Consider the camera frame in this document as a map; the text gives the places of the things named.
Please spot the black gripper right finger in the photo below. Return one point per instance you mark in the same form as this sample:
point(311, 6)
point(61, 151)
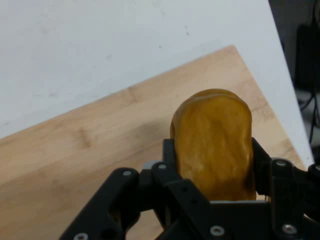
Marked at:
point(287, 195)

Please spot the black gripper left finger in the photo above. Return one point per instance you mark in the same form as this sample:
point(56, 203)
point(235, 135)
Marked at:
point(120, 200)

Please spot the brown toy potato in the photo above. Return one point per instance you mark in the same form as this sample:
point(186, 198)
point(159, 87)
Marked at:
point(215, 145)

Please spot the wooden cutting board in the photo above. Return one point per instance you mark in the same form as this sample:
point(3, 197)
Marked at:
point(100, 140)

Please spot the black box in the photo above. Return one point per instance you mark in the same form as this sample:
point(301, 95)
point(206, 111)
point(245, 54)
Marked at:
point(308, 55)

